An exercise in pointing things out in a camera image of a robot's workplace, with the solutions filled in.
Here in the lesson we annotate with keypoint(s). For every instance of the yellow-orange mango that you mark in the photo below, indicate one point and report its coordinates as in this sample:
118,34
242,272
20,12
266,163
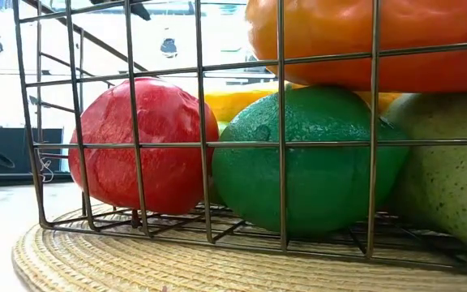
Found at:
233,105

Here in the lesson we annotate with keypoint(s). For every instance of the red apple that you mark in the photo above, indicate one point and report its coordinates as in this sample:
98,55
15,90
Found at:
168,121

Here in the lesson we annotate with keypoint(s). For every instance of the deep green lime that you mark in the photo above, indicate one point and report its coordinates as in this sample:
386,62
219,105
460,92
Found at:
326,186

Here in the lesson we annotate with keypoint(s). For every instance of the red-orange mango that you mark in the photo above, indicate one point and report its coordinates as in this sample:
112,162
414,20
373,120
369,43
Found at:
326,24

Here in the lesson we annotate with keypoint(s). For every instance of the pale green speckled pear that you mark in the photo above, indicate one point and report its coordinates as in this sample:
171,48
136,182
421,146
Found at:
440,190

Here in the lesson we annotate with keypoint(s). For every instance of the round woven straw placemat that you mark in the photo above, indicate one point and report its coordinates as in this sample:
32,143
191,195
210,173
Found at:
136,267

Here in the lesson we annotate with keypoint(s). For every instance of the black low wall panel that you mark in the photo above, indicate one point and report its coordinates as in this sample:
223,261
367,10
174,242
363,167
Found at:
22,140

